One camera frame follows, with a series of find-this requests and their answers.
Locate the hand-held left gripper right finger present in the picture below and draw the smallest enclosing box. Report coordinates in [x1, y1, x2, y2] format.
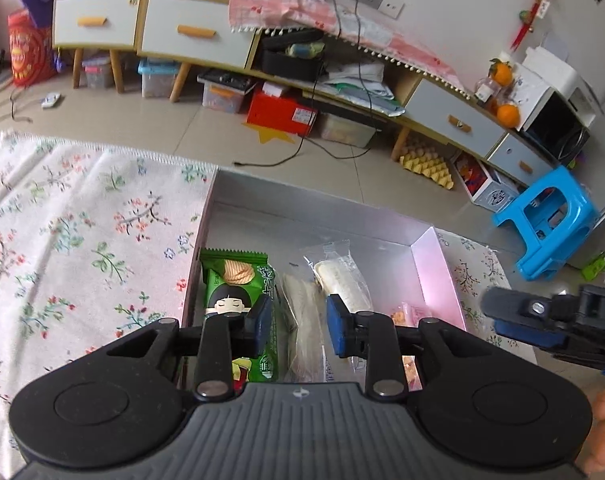
[326, 294, 490, 402]

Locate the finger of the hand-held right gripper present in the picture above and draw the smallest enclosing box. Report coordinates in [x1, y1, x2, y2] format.
[481, 286, 578, 352]

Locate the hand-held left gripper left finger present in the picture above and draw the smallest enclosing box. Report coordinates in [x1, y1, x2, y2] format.
[102, 294, 274, 403]

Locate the translucent white wafer packet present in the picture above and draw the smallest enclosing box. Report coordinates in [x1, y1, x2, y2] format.
[281, 272, 333, 383]

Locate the clear packet with white roll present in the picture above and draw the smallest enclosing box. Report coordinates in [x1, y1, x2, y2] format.
[302, 240, 375, 313]

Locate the green snack packet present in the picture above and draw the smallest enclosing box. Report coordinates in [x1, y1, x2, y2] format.
[199, 247, 280, 386]

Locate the orange white biscuit packet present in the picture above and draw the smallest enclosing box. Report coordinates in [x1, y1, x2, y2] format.
[389, 300, 424, 391]

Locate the pink cardboard box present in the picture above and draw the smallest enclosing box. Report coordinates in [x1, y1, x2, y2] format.
[180, 167, 470, 391]

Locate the small green object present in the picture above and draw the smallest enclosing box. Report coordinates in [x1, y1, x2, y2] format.
[581, 254, 605, 282]

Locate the white printed carton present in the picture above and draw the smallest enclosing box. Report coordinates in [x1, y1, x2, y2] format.
[455, 152, 529, 213]

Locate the blue plastic stool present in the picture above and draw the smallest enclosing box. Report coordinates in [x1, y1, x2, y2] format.
[491, 165, 600, 281]

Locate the yellow egg tray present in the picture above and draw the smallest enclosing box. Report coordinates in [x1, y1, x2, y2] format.
[399, 142, 455, 191]

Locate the orange fruit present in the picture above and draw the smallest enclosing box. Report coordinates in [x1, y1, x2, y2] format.
[497, 102, 521, 129]
[489, 59, 513, 86]

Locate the yellow star floor sticker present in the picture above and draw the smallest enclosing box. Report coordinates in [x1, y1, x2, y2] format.
[241, 120, 296, 146]

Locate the clear storage bin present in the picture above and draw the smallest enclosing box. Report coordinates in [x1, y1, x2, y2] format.
[318, 110, 378, 149]

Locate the long wooden tv cabinet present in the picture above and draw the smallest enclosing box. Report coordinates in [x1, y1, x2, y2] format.
[252, 25, 558, 188]

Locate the floral white mat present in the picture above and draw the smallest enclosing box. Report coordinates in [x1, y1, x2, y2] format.
[0, 130, 538, 461]

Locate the white microwave oven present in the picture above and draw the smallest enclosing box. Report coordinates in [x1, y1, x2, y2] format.
[519, 47, 605, 161]

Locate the red cardboard box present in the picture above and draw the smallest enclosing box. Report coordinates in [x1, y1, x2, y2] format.
[246, 91, 319, 136]

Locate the glass jar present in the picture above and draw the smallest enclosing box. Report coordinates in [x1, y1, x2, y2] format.
[475, 77, 498, 103]

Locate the clear bin with black keyboard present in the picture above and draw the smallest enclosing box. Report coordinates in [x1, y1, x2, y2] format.
[197, 67, 257, 114]

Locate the stack of papers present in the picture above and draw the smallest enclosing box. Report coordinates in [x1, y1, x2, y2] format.
[325, 60, 407, 118]

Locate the black open box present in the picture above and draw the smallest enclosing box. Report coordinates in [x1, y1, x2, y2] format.
[261, 30, 328, 82]

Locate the blue lid storage bin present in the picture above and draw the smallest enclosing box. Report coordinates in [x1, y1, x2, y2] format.
[137, 59, 179, 100]

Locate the red hanging ornament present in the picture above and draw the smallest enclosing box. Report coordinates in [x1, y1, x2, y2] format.
[512, 0, 565, 52]

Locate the wide wooden drawer cabinet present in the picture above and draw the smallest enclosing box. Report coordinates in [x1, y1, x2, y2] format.
[136, 0, 262, 104]

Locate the pink checked cloth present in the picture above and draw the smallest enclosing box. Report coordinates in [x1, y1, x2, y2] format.
[228, 0, 475, 98]

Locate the small wooden drawer cabinet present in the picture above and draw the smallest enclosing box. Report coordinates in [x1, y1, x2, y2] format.
[52, 0, 144, 92]

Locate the red printed bag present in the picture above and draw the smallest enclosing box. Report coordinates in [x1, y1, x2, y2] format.
[7, 10, 59, 88]

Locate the black cable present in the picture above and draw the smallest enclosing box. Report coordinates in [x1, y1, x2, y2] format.
[234, 0, 379, 168]

